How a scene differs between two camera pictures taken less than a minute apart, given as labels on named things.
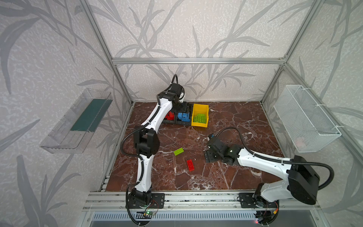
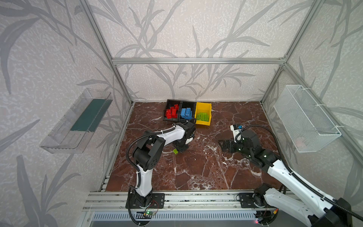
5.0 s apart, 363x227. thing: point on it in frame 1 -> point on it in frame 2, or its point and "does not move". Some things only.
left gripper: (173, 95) -> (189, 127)
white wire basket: (309, 131) does not move
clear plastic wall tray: (70, 134) does not move
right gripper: (207, 156) -> (230, 142)
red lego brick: (170, 116) does not move
